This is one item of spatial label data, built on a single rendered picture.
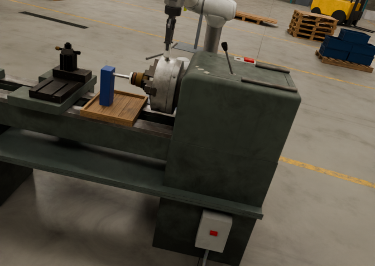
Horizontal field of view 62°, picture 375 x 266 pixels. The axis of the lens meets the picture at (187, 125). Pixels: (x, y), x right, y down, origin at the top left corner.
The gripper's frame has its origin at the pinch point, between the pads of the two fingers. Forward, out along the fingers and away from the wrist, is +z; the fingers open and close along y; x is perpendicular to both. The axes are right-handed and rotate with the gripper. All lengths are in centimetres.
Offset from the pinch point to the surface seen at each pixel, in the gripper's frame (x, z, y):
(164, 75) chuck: -0.9, 16.2, -8.0
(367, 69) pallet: 388, 137, -629
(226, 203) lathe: 48, 80, 6
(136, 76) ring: -18.1, 23.8, -17.7
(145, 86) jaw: -9.7, 23.7, -6.5
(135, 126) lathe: -12.1, 47.8, -3.0
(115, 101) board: -31, 46, -25
